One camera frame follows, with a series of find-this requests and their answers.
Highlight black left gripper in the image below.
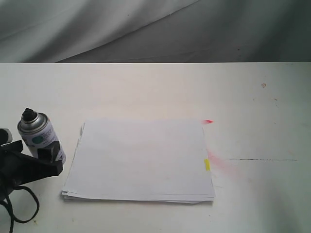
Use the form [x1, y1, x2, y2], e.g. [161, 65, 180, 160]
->
[0, 140, 63, 194]

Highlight white spray paint can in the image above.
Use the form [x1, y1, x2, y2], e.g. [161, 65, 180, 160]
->
[17, 108, 58, 158]

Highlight stack of white paper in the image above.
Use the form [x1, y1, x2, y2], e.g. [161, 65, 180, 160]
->
[62, 119, 215, 203]

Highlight white backdrop cloth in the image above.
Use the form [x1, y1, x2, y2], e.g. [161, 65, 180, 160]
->
[0, 0, 311, 63]

